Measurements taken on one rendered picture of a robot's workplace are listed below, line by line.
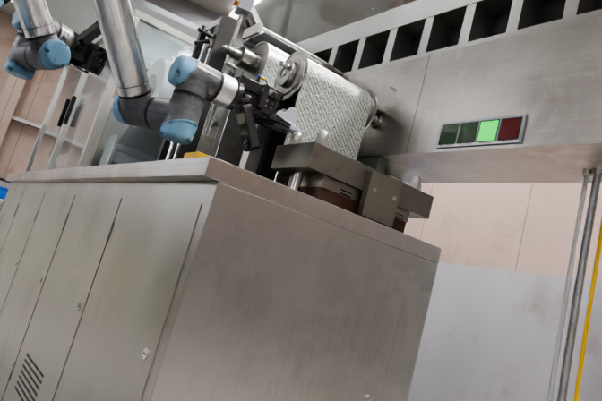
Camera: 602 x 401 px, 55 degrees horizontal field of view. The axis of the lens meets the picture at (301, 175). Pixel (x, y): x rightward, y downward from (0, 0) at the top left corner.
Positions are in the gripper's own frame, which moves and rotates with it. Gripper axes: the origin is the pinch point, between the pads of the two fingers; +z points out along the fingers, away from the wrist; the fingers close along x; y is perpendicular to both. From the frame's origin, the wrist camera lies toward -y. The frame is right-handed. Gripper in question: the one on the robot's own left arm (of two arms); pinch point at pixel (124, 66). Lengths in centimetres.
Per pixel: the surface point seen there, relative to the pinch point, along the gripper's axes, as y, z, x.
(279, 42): -25.0, 24.5, 35.1
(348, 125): -3, 26, 71
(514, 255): -22, 356, 16
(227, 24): -22.0, 9.1, 27.7
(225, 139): 9.8, 22.8, 31.3
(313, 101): -4, 14, 67
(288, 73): -9, 8, 61
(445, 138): -7, 32, 97
